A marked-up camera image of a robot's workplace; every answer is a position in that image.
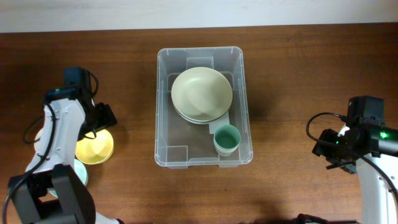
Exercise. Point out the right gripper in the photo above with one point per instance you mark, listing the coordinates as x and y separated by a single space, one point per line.
324 149

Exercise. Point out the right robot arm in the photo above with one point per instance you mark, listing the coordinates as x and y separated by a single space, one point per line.
369 151

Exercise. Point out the cream large bowl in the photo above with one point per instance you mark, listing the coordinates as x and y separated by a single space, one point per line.
196 122

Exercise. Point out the mint green cup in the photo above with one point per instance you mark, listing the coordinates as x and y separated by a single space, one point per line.
227 136

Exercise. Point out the blue bowl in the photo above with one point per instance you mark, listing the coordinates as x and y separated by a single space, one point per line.
192 119

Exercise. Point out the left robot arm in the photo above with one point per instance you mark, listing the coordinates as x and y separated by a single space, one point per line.
50 191

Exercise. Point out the mint small bowl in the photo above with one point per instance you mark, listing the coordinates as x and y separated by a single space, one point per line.
81 171

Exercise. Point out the white small bowl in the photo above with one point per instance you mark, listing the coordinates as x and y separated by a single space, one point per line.
37 140

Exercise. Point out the cream cup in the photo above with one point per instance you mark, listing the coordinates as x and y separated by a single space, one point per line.
222 151

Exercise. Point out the yellow small bowl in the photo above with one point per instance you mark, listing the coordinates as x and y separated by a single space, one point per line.
95 149

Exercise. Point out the beige large bowl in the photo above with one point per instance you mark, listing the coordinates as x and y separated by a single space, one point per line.
201 94

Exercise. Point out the clear plastic storage container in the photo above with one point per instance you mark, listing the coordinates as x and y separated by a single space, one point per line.
180 142

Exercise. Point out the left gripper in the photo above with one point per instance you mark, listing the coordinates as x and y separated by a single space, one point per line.
108 117

